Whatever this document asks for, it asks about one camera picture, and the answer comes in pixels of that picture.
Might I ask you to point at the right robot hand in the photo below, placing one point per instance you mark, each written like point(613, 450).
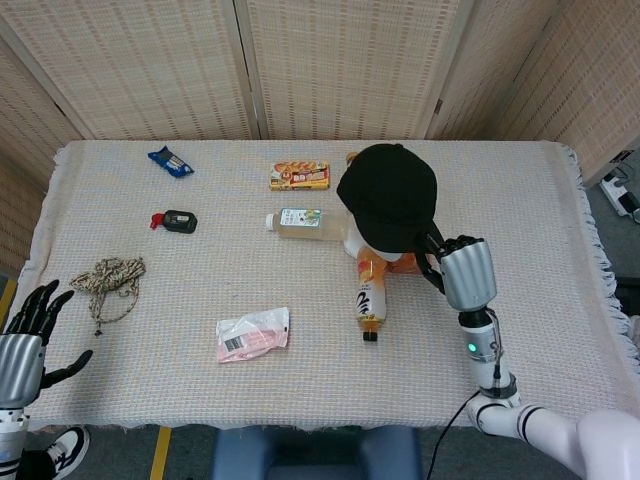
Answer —
point(467, 275)

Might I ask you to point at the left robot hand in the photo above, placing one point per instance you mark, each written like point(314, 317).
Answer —
point(20, 365)

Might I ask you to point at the black baseball cap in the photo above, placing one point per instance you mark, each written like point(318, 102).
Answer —
point(390, 200)

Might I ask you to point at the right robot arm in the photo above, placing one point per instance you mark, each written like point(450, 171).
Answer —
point(540, 425)

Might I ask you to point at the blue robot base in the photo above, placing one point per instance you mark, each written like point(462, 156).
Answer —
point(310, 455)

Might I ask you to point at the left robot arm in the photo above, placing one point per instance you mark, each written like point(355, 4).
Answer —
point(10, 440)

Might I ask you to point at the black white sneaker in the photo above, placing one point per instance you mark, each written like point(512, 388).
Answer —
point(67, 445)

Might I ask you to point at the orange juice bottle black cap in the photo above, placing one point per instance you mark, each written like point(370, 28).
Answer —
point(372, 300)

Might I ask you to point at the clear bottle pale drink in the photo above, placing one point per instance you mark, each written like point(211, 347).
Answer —
point(310, 231)

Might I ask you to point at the white power strip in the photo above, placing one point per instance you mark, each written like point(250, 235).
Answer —
point(617, 192)

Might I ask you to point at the beige woven tablecloth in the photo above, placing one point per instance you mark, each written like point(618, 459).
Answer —
point(200, 390)

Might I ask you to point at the yellow snack box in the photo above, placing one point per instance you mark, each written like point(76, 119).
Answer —
point(300, 176)

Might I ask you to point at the black bottle red cap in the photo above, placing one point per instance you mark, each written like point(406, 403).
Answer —
point(180, 221)

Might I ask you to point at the pink white plastic package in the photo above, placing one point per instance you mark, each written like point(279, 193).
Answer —
point(250, 340)

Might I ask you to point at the blue snack packet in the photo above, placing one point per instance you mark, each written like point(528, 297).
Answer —
point(170, 162)

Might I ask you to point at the woven folding screen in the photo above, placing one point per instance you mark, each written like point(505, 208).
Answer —
point(150, 65)

